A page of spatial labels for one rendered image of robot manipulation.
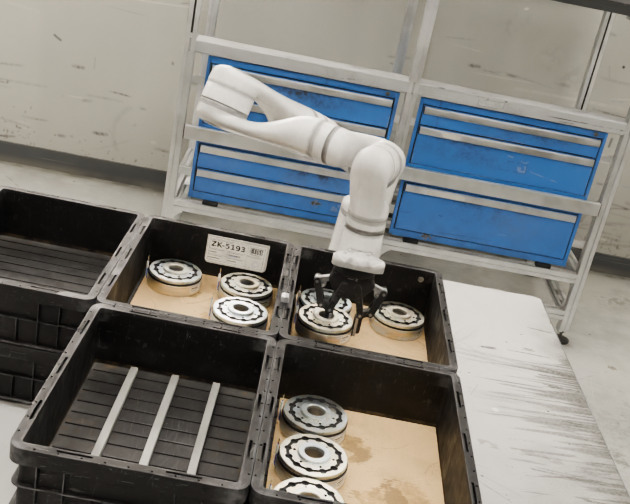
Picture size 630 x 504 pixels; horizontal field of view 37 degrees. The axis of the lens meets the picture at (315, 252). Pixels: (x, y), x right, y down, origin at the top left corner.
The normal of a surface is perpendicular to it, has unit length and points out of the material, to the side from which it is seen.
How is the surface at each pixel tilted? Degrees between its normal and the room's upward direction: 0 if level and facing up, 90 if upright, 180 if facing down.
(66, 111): 90
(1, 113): 90
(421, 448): 0
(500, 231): 90
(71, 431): 0
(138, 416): 0
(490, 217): 90
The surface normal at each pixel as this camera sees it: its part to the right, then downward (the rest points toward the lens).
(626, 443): 0.18, -0.90
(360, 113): -0.02, 0.39
